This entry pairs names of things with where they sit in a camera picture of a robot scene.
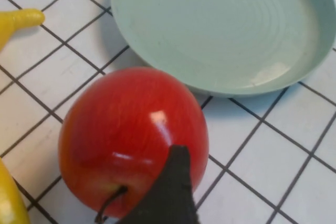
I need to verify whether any light teal round plate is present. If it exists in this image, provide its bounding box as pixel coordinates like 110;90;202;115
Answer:
110;0;333;98

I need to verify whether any yellow banana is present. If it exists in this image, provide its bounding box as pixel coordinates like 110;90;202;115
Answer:
0;8;46;224

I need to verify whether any red apple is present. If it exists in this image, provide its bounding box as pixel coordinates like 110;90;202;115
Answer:
58;67;209;223

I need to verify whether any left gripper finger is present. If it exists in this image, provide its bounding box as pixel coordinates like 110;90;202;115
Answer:
115;144;201;224

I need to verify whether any white grid-patterned tablecloth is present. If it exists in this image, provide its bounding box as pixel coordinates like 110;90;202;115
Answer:
0;0;336;224

